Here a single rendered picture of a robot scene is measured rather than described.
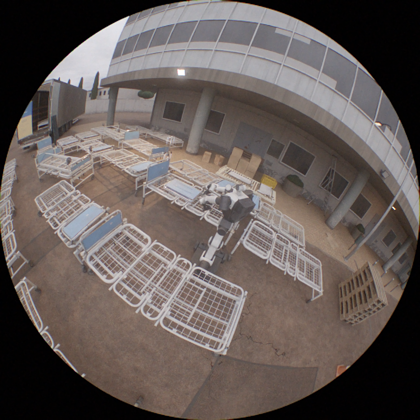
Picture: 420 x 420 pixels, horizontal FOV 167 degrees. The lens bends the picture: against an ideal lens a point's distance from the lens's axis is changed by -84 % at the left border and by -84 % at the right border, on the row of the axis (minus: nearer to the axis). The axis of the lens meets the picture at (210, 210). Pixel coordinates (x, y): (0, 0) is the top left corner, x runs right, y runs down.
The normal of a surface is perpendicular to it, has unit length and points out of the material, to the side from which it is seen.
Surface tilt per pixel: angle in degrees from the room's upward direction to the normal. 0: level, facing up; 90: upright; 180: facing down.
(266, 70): 90
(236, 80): 90
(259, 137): 90
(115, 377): 0
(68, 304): 0
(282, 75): 90
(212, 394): 0
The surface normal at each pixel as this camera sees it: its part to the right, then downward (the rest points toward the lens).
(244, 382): 0.29, -0.75
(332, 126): -0.40, 0.47
